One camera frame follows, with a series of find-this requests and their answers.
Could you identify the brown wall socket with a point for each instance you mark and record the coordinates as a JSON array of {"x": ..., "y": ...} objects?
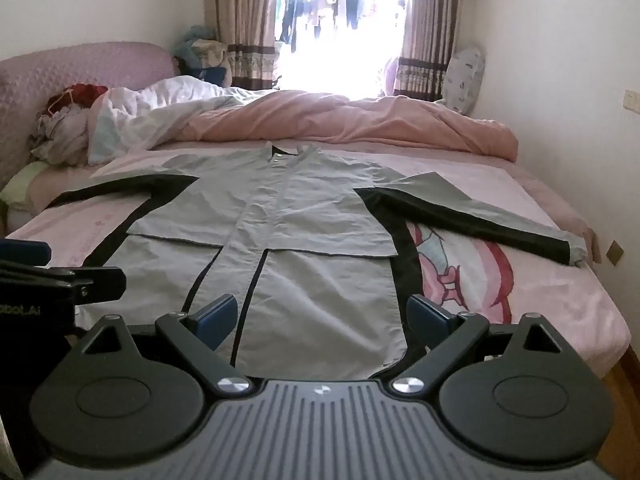
[{"x": 614, "y": 252}]

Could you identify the pink padded headboard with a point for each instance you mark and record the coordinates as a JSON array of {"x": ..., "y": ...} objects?
[{"x": 75, "y": 65}]

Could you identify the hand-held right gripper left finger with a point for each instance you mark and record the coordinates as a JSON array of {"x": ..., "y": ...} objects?
[{"x": 217, "y": 316}]

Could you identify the row of hanging clothes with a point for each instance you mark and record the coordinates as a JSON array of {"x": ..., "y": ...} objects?
[{"x": 320, "y": 5}]

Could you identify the pink duvet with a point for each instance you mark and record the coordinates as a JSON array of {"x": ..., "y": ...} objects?
[{"x": 380, "y": 120}]

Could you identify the white quilt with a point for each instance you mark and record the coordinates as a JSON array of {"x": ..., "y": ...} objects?
[{"x": 150, "y": 105}]

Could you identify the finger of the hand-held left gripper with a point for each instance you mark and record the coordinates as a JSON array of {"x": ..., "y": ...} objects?
[
  {"x": 95, "y": 282},
  {"x": 25, "y": 252}
]

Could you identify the blue and beige cloth bundle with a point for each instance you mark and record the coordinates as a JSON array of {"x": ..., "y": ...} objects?
[{"x": 200, "y": 50}]

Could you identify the grey and black jacket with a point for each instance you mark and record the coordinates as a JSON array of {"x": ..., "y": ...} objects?
[{"x": 310, "y": 220}]

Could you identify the white round cushion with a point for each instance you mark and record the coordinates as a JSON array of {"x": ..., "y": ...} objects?
[{"x": 465, "y": 75}]

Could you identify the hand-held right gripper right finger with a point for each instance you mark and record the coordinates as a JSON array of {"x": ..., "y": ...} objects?
[{"x": 425, "y": 312}]

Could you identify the pile of crumpled clothes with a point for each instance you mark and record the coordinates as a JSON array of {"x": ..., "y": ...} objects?
[{"x": 65, "y": 125}]

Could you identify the light green pillow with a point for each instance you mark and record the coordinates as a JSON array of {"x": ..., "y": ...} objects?
[{"x": 25, "y": 180}]

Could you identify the white wall socket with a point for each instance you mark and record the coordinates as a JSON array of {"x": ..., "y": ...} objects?
[{"x": 631, "y": 100}]

